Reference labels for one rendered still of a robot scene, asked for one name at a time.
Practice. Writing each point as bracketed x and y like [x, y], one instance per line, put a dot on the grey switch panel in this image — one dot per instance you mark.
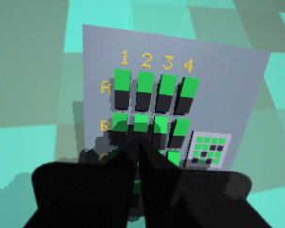
[190, 99]

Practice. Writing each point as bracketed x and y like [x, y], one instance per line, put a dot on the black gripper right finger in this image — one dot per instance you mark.
[163, 183]

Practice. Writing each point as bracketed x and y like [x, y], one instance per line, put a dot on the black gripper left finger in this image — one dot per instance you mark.
[108, 184]

